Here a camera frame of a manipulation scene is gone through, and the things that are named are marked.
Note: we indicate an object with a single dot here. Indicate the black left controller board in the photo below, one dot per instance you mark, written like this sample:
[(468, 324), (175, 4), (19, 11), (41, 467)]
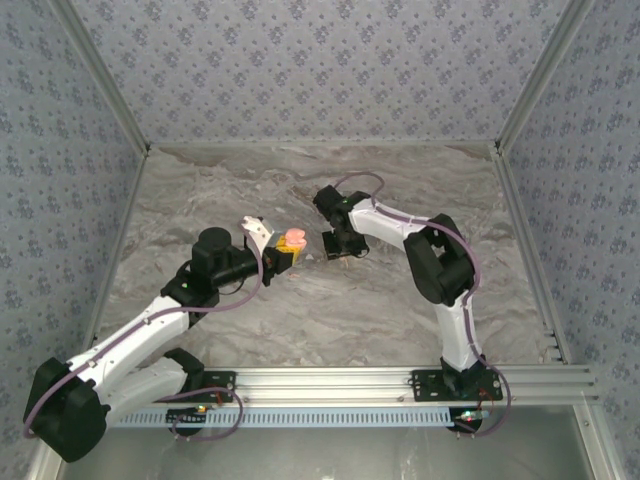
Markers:
[(187, 416)]

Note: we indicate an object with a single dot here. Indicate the long aluminium base rail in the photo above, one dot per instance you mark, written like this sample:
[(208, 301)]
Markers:
[(320, 382)]

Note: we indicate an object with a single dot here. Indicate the black controller board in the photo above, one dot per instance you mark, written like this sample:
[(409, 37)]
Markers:
[(467, 422), (187, 416)]

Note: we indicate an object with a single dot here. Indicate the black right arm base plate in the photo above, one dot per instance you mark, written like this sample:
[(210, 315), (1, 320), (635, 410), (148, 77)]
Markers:
[(425, 387)]

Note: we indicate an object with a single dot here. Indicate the grey metal panel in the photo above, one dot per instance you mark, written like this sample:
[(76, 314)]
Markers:
[(320, 455)]

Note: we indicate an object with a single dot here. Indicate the aluminium table side rail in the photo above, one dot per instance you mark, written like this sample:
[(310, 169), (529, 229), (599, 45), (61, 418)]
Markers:
[(119, 250), (527, 250)]

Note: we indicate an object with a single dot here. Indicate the aluminium corner frame post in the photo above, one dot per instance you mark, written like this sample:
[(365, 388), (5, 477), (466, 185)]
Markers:
[(111, 85), (540, 75)]

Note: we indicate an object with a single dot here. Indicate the thin aluminium table edge rail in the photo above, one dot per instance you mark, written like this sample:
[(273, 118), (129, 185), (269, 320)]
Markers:
[(320, 144)]

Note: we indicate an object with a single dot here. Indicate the aluminium lower frame bar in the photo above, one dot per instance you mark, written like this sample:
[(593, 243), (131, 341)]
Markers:
[(45, 471), (602, 450)]

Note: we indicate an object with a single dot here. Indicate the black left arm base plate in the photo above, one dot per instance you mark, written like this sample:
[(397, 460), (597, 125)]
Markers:
[(229, 380)]

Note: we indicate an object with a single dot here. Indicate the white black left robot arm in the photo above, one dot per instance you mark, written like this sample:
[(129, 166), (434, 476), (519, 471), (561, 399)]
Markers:
[(130, 340)]

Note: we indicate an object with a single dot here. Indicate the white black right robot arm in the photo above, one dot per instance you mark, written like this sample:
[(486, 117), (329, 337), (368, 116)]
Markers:
[(457, 340)]

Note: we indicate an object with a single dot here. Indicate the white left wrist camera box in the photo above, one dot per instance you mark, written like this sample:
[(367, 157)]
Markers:
[(257, 230)]

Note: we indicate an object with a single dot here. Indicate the pink earbud charging case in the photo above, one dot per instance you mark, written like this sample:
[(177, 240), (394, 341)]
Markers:
[(296, 237)]

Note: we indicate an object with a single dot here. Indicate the black right controller board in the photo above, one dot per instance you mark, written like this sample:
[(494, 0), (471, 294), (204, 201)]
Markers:
[(467, 422)]

